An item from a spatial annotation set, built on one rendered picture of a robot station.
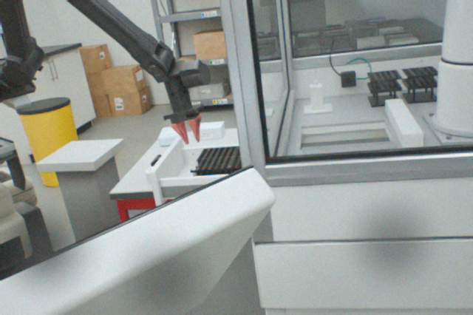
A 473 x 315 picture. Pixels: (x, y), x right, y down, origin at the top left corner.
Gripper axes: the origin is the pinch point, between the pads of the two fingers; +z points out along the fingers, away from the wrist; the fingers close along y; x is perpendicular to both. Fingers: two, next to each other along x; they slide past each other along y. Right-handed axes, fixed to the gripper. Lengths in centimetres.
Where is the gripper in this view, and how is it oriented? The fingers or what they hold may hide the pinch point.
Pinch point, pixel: (192, 140)
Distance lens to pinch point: 133.8
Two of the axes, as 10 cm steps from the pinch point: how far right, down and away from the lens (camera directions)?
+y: 9.4, -1.8, -2.9
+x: 2.1, -3.5, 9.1
